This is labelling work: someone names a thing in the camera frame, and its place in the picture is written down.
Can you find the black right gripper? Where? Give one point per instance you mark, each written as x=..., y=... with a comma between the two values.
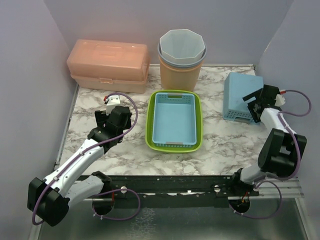
x=251, y=105

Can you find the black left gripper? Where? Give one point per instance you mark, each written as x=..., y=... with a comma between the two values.
x=102, y=117

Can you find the large blue perforated basket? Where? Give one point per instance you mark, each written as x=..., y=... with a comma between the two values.
x=237, y=86

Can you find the green plastic tray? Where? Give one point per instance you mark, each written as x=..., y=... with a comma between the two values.
x=150, y=120

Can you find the small blue perforated basket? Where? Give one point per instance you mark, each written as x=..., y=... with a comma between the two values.
x=174, y=120

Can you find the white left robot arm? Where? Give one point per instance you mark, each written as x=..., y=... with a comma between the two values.
x=52, y=197

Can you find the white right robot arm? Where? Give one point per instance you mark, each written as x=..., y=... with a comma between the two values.
x=281, y=154

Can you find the orange plastic toolbox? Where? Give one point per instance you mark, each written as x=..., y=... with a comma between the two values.
x=110, y=66

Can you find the blue-grey round bin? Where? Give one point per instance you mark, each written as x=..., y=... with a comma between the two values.
x=181, y=66

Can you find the orange round bin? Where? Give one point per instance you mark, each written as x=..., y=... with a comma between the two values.
x=174, y=78

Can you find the white faceted bin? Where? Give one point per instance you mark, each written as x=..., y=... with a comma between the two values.
x=182, y=46

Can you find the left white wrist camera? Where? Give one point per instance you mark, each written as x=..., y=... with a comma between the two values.
x=111, y=102

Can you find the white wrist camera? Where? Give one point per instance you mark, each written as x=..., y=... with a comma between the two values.
x=279, y=100
x=111, y=102

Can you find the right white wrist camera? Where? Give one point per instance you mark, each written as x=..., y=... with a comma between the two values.
x=279, y=100

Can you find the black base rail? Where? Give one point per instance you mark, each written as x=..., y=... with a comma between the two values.
x=156, y=191

